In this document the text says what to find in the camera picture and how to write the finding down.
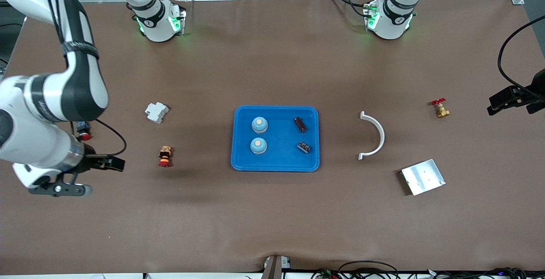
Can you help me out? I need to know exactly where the brass valve red handle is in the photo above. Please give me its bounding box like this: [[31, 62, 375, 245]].
[[430, 98, 450, 119]]

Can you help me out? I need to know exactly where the red mushroom push button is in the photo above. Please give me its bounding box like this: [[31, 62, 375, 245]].
[[76, 121, 92, 141]]

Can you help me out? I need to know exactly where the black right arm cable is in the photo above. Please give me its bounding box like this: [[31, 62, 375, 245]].
[[95, 118, 127, 156]]

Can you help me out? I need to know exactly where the black looped cable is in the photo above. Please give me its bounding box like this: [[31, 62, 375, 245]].
[[338, 260, 400, 279]]

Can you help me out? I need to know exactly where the silver metal plate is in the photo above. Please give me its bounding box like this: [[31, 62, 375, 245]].
[[398, 158, 447, 196]]

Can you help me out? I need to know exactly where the grey table clamp bracket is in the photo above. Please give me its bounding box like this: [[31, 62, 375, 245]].
[[261, 255, 293, 279]]

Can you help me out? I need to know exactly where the red orange emergency stop button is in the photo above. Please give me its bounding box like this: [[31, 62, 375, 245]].
[[158, 145, 172, 168]]

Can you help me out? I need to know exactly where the black cable bundle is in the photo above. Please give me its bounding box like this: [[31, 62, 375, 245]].
[[428, 267, 545, 279]]

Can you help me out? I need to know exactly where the white circuit breaker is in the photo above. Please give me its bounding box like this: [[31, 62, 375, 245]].
[[144, 102, 170, 125]]

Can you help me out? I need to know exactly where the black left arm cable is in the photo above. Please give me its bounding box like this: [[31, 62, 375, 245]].
[[498, 15, 545, 96]]

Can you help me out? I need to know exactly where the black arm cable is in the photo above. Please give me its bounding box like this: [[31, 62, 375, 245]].
[[95, 118, 127, 156], [498, 15, 545, 96]]

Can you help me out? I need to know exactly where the white curved plastic bracket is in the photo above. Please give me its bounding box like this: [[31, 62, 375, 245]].
[[358, 111, 386, 161]]

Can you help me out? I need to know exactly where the light blue desk bell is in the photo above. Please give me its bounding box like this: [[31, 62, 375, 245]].
[[250, 137, 268, 155], [251, 116, 269, 134]]

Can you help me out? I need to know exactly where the brown table mat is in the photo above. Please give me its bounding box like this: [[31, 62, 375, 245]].
[[0, 0, 545, 276]]

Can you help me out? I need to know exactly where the blue plastic tray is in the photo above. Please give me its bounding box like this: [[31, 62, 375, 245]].
[[231, 105, 320, 173]]

